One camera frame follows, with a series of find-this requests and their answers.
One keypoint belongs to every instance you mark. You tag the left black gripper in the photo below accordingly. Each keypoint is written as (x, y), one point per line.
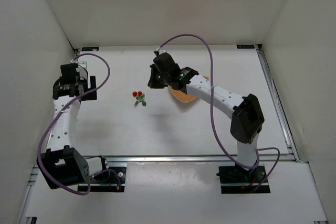
(89, 93)

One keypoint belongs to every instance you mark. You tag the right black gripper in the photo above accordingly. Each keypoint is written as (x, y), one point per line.
(153, 77)

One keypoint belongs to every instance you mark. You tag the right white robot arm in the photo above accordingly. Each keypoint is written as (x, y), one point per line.
(245, 114)

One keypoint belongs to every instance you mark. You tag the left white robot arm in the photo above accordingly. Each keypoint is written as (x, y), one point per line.
(61, 164)

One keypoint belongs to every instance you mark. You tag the orange woven fruit bowl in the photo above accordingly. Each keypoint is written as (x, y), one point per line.
(181, 96)

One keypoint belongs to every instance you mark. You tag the fake cherries with green leaves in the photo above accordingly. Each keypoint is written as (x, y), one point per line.
(139, 98)

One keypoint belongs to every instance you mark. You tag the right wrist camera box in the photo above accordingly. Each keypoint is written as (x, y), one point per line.
(165, 63)

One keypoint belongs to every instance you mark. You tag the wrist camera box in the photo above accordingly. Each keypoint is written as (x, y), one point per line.
(165, 63)
(70, 71)

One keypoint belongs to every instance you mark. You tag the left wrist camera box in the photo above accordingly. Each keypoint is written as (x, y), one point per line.
(70, 71)

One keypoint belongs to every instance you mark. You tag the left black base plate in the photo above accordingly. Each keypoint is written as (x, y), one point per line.
(110, 182)

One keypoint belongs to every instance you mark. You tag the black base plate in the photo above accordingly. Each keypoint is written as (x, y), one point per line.
(110, 182)
(236, 180)

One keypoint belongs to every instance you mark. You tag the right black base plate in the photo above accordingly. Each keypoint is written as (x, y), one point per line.
(236, 180)

